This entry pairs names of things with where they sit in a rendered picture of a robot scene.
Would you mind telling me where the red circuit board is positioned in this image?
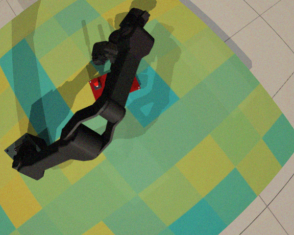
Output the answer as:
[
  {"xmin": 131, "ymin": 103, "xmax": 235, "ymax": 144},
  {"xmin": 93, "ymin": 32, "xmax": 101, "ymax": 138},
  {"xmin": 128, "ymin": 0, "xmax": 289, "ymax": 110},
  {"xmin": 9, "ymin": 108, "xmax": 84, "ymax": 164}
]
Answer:
[{"xmin": 89, "ymin": 74, "xmax": 140, "ymax": 100}]

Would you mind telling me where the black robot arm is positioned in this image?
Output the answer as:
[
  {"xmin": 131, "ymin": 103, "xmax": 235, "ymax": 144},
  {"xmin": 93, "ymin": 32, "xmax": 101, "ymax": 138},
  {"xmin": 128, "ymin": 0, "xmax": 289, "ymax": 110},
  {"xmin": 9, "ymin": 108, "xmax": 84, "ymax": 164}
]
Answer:
[{"xmin": 12, "ymin": 8, "xmax": 155, "ymax": 180}]

